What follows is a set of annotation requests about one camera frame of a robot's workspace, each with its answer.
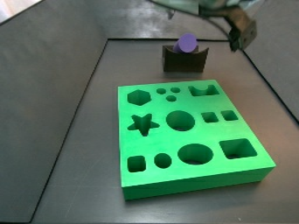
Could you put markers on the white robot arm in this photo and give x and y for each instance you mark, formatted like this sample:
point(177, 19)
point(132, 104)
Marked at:
point(191, 6)

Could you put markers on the black curved cradle stand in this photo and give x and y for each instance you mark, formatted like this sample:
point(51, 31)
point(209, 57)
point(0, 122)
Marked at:
point(184, 62)

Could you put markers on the purple cylinder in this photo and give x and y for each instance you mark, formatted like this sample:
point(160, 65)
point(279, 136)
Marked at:
point(185, 43)

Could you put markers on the green foam shape-sorting block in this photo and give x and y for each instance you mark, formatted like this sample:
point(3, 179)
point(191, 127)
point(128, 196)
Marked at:
point(184, 140)

